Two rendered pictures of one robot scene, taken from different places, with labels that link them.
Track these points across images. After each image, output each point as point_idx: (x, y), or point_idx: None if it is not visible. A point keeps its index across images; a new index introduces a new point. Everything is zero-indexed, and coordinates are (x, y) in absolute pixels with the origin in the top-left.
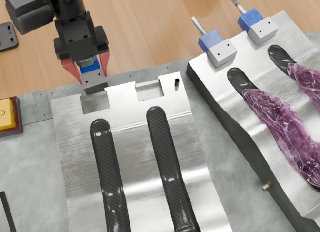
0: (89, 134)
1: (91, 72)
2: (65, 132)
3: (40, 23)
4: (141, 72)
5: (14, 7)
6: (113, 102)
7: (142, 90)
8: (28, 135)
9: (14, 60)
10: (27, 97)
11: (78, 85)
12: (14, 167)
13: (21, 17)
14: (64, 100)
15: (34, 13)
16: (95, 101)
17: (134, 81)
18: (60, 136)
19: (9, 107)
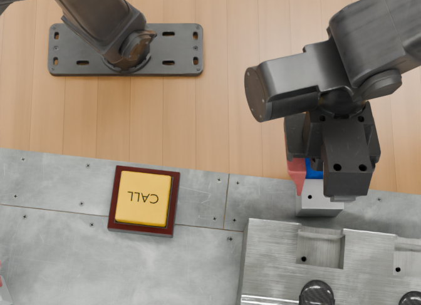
0: (296, 302)
1: (322, 183)
2: (259, 285)
3: (292, 114)
4: (401, 199)
5: (272, 92)
6: (351, 260)
7: (400, 249)
8: (179, 245)
9: (188, 99)
10: (193, 177)
11: (285, 185)
12: (143, 294)
13: (272, 104)
14: (270, 227)
15: (292, 101)
16: (317, 240)
17: (383, 211)
18: (249, 288)
19: (168, 194)
